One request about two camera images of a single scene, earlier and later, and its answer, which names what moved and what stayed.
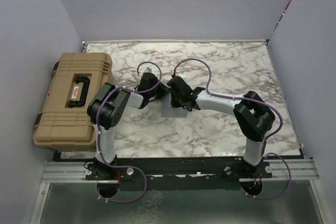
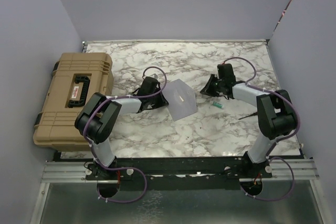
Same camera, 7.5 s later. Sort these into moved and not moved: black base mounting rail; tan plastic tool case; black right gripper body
Moved: black right gripper body
Not moved: black base mounting rail; tan plastic tool case
